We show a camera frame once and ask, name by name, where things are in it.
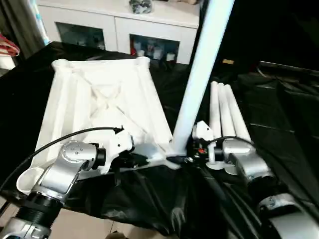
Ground white plastic table leg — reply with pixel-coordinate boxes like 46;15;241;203
216;83;240;175
165;0;236;160
206;81;225;170
223;84;252;140

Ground white plastic table top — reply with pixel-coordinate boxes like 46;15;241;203
16;56;187;195

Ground grey robot foot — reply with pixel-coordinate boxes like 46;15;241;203
107;231;128;239

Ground black glossy mat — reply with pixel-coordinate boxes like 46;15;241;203
0;41;319;239

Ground black television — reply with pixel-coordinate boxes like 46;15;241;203
259;61;319;73

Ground white glass-door cabinet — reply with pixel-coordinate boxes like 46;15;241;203
36;0;200;65

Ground white plastic container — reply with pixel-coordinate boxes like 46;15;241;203
0;55;16;69

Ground white teal patterned curtain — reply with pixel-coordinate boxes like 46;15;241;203
31;0;50;45

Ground red clothes hangers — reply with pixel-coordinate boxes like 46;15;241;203
0;32;20;56

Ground grey curtain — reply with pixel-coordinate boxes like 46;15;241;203
0;0;45;59

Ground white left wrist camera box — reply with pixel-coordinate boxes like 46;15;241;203
101;128;137;175

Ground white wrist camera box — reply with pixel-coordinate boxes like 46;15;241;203
191;120;223;170
101;128;137;175

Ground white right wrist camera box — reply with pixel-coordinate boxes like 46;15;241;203
191;120;223;170

